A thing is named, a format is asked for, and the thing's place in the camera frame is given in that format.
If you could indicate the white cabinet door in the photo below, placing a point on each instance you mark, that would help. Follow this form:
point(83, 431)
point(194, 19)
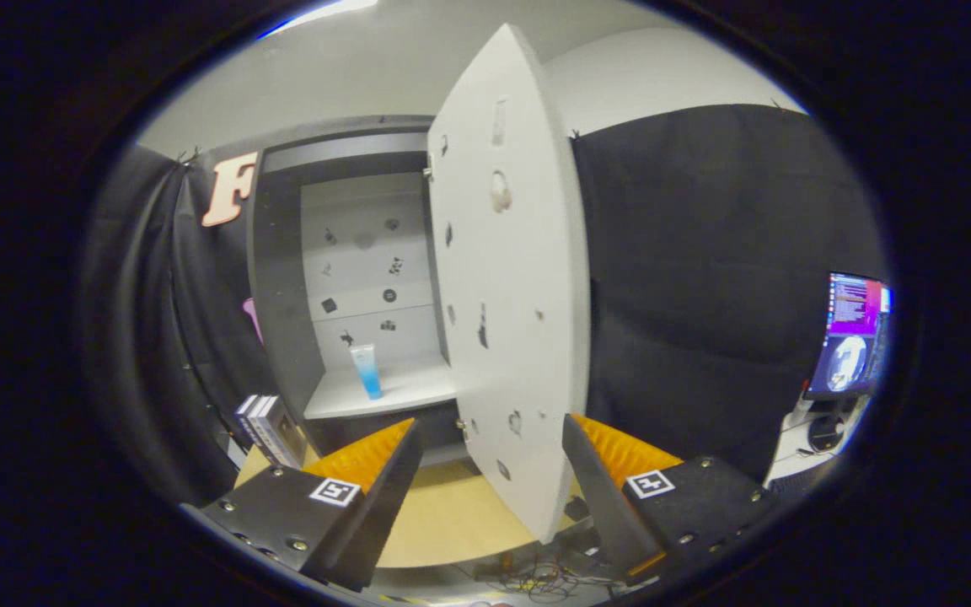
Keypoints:
point(511, 337)

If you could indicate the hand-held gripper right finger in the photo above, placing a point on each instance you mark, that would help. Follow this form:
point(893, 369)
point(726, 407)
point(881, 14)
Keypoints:
point(608, 514)

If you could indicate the white cabinet shelf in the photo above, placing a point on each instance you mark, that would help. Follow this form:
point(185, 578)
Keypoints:
point(410, 388)

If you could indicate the white and purple boxes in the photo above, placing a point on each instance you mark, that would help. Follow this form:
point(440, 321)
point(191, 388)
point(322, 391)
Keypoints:
point(270, 430)

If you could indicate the computer monitor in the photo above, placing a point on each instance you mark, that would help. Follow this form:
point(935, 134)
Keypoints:
point(852, 337)

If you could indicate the white desk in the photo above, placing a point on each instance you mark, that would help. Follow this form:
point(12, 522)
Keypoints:
point(789, 447)

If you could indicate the black backdrop cloth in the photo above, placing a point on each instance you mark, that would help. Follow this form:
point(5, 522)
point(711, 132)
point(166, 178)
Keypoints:
point(705, 295)

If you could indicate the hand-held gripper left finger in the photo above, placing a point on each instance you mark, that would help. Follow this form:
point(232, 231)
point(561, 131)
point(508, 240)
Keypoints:
point(380, 514)

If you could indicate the black round device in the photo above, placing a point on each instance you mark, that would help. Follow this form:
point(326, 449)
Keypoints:
point(825, 432)

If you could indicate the grey cabinet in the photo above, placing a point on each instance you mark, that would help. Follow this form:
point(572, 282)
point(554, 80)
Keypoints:
point(279, 295)

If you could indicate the black power adapter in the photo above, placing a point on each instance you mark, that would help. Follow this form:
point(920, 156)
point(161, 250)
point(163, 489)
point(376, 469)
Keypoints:
point(576, 509)

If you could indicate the blue and white tube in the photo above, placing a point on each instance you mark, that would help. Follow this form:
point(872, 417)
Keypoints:
point(366, 371)

